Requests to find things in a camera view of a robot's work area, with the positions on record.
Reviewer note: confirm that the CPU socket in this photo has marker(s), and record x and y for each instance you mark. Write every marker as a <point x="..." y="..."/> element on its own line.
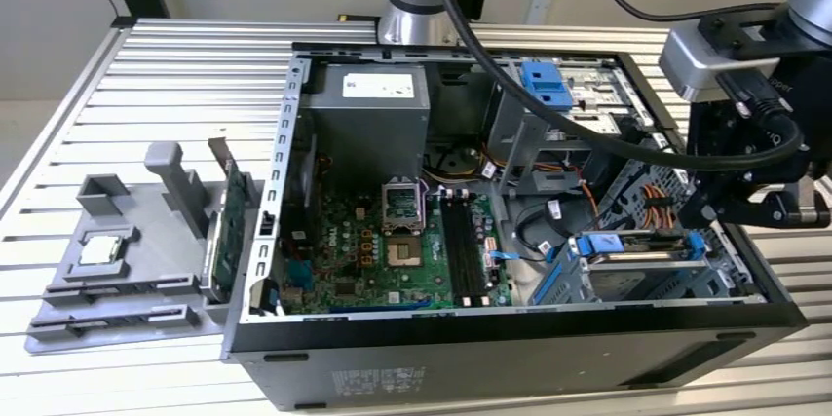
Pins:
<point x="407" y="251"/>

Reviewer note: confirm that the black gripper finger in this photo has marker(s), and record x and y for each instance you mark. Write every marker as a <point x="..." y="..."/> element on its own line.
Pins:
<point x="776" y="211"/>
<point x="712" y="206"/>

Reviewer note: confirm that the hard disk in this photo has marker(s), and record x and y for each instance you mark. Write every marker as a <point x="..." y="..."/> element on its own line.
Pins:
<point x="643" y="243"/>

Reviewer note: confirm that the silver CPU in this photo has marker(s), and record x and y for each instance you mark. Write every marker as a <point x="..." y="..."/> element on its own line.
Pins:
<point x="100" y="250"/>

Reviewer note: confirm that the dark RAM stick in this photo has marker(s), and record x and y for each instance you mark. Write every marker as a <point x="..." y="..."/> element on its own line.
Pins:
<point x="107" y="321"/>

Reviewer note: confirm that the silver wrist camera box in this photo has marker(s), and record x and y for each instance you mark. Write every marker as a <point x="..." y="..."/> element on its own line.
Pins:
<point x="695" y="65"/>

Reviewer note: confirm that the black RAM slot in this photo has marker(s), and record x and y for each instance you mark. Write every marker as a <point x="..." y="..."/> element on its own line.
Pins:
<point x="472" y="245"/>
<point x="456" y="245"/>

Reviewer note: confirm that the thin locking lever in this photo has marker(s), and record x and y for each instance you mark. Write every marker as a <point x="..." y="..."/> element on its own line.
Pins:
<point x="427" y="206"/>

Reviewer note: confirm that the green motherboard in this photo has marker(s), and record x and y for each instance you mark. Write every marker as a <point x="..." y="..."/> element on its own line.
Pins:
<point x="364" y="279"/>

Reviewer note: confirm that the metal disk bay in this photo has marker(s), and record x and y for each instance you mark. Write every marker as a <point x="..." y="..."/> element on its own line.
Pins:
<point x="650" y="265"/>

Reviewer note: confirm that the grey parts rack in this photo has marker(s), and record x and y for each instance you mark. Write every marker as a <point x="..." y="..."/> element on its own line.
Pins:
<point x="163" y="250"/>

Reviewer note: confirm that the green graphics card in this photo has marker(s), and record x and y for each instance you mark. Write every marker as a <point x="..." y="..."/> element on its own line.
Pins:
<point x="231" y="231"/>

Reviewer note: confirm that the blue plastic drive bracket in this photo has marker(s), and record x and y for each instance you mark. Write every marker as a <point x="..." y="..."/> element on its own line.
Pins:
<point x="546" y="85"/>

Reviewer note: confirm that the black open PC case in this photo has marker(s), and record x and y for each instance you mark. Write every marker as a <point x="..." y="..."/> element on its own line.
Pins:
<point x="455" y="367"/>

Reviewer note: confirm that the grey power supply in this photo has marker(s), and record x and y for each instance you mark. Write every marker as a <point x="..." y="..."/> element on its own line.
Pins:
<point x="364" y="133"/>

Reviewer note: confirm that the grey metal drive cage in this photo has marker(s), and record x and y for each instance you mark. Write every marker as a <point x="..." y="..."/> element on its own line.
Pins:
<point x="520" y="153"/>

